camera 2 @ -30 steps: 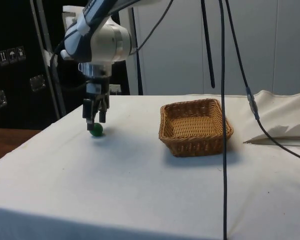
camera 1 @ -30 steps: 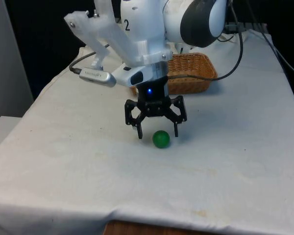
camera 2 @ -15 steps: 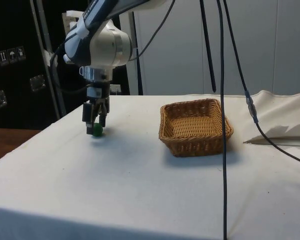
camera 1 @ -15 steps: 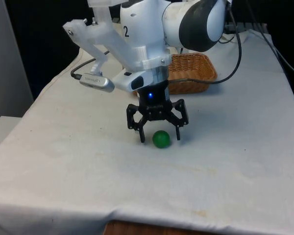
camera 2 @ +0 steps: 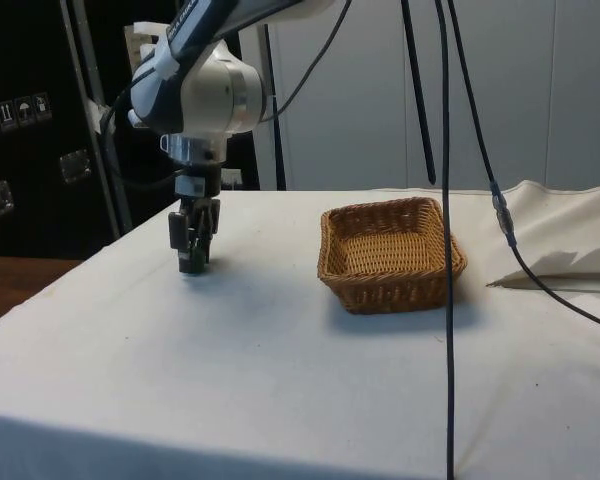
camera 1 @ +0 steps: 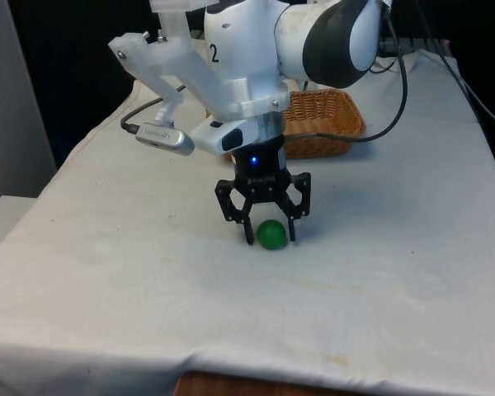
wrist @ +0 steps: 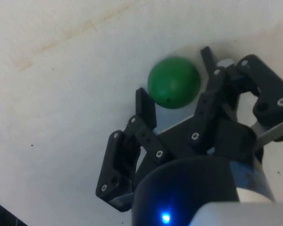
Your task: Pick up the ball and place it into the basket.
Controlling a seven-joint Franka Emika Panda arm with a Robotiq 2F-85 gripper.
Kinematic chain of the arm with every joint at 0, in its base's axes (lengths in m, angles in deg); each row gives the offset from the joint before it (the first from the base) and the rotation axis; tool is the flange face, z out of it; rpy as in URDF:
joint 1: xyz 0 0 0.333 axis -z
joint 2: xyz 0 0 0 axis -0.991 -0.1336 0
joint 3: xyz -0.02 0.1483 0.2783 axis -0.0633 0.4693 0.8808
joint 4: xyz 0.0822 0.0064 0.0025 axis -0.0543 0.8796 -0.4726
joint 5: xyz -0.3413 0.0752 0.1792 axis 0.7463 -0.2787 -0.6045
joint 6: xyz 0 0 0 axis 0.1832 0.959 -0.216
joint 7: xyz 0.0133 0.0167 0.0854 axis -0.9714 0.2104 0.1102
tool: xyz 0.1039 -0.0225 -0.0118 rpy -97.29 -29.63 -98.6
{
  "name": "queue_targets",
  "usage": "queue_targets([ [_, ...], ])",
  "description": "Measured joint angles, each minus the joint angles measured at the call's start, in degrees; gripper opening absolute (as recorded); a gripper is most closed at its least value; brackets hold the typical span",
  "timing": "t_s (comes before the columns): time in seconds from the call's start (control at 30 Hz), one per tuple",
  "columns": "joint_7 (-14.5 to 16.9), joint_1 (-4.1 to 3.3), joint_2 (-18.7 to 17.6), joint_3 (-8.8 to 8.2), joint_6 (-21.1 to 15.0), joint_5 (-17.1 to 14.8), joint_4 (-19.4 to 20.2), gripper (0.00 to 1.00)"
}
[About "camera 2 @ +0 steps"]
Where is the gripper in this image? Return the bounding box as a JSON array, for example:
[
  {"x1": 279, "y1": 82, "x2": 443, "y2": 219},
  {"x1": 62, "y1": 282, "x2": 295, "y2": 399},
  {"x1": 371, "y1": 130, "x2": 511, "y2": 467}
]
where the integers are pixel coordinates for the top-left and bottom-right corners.
[{"x1": 168, "y1": 166, "x2": 223, "y2": 276}]

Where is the wicker basket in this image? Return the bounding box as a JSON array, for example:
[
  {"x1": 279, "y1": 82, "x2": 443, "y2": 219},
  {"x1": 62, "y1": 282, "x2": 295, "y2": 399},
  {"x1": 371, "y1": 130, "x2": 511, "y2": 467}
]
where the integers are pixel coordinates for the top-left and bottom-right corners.
[{"x1": 318, "y1": 196, "x2": 468, "y2": 316}]

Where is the black cabinet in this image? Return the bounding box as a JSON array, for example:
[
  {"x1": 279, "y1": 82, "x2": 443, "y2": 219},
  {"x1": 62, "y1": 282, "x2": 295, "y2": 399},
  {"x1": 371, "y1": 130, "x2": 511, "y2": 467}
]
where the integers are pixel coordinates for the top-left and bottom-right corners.
[{"x1": 0, "y1": 0, "x2": 261, "y2": 261}]

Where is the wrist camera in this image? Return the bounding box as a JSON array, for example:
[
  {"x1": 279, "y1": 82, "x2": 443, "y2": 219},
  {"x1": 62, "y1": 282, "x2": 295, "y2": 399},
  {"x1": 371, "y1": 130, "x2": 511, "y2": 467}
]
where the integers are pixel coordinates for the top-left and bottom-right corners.
[{"x1": 158, "y1": 133, "x2": 230, "y2": 167}]

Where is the black cable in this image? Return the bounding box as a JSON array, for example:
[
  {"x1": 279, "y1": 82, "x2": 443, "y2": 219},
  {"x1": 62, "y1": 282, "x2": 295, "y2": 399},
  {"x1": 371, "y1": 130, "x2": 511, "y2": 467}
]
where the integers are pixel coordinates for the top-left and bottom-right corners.
[
  {"x1": 399, "y1": 0, "x2": 438, "y2": 187},
  {"x1": 101, "y1": 84, "x2": 186, "y2": 190},
  {"x1": 448, "y1": 0, "x2": 600, "y2": 335},
  {"x1": 433, "y1": 0, "x2": 457, "y2": 480}
]

